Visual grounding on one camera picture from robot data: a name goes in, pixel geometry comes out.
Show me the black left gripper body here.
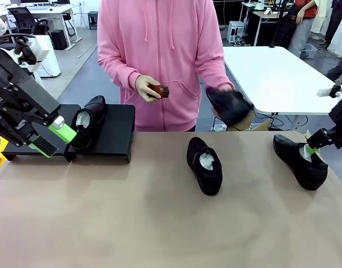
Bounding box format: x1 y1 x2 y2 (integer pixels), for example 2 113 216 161
0 44 35 135

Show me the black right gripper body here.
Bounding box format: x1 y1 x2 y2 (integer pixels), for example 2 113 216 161
328 97 342 150

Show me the black pointed leather shoe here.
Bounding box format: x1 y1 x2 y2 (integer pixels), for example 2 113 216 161
206 85 255 128
273 133 329 192

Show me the black shoe with strap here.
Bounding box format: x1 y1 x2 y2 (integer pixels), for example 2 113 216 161
71 95 107 149
187 136 224 196

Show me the brown wooden shoe brush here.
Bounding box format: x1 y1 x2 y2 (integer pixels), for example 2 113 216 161
147 83 170 99

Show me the pink-sleeved right forearm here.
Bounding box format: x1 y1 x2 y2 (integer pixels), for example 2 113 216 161
97 51 145 90

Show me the pink-sleeved left forearm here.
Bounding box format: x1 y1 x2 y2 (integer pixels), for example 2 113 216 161
196 50 235 92

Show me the person's left hand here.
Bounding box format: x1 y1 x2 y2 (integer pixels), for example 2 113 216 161
211 107 225 121

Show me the person's right hand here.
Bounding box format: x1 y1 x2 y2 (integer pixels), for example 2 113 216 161
135 75 162 103

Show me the white paper shoe stuffing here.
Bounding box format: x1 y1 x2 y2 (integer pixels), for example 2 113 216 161
298 145 319 162
199 150 216 170
75 111 91 129

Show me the white air purifier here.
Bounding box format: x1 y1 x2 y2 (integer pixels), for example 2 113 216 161
34 35 61 78

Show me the black computer tower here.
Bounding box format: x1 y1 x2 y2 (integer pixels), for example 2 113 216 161
50 29 68 51

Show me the bystander in dark trousers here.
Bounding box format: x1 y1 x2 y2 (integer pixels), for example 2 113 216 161
326 52 342 84

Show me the large white table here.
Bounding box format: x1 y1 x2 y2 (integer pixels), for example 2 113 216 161
223 46 342 116

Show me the black office chair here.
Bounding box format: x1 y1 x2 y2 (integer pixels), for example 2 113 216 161
7 7 50 36

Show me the grey plastic bin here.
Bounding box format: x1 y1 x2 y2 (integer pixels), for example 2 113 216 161
301 43 319 59

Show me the white office desk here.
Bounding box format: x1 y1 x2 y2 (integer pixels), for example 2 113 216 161
0 4 79 52

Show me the grey plastic stool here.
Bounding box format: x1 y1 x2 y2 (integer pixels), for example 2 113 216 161
88 11 99 31

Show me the bystander in red shirt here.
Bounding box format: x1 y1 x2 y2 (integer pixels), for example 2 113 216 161
287 0 320 59

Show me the black desk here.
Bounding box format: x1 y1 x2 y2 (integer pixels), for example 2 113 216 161
245 2 296 47

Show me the white computer case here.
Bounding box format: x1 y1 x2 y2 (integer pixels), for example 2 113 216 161
228 21 246 45

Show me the person in pink hoodie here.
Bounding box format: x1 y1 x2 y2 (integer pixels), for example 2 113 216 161
97 0 236 132

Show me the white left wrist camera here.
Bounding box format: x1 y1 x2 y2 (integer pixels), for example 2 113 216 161
8 36 50 74

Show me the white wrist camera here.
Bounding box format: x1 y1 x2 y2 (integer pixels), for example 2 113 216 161
316 84 342 99
8 36 50 74

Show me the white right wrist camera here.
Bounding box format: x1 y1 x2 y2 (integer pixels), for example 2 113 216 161
316 84 342 99

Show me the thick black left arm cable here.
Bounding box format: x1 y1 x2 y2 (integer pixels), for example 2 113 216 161
0 32 36 47

